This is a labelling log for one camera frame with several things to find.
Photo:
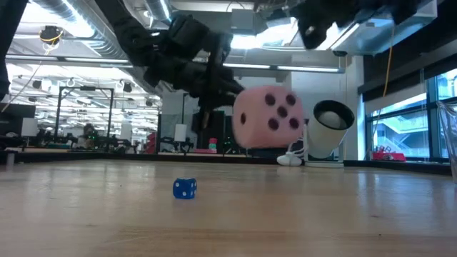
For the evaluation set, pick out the large pink foam die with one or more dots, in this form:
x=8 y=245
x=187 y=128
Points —
x=257 y=132

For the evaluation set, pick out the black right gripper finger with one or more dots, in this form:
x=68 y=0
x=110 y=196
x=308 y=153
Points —
x=319 y=34

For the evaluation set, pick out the stacked coloured blocks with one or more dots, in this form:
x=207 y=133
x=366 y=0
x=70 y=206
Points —
x=213 y=144

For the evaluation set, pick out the black table frame rail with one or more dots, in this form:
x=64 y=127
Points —
x=107 y=157

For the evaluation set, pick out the red tray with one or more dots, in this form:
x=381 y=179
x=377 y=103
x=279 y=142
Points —
x=389 y=157

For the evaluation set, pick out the white camera on stand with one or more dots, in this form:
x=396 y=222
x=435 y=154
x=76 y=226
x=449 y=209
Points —
x=317 y=139

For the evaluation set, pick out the white monitor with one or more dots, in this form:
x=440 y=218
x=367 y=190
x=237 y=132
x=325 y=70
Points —
x=29 y=127

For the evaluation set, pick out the small blue die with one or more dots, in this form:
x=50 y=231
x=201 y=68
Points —
x=185 y=189

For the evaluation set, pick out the person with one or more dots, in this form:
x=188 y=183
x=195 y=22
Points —
x=88 y=130

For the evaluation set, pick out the white round power adapter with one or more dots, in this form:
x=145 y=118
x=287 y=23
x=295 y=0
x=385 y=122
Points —
x=288 y=160

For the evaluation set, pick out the clear plastic container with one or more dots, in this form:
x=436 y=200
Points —
x=453 y=150

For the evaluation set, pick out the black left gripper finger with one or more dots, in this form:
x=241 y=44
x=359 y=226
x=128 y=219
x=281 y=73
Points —
x=226 y=84
x=216 y=101

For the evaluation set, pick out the pink flat tray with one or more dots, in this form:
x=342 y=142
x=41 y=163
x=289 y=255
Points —
x=205 y=151

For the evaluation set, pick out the grey metal post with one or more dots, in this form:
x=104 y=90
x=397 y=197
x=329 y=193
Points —
x=10 y=158

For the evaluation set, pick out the black robot station frame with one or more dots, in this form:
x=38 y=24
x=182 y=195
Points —
x=58 y=118

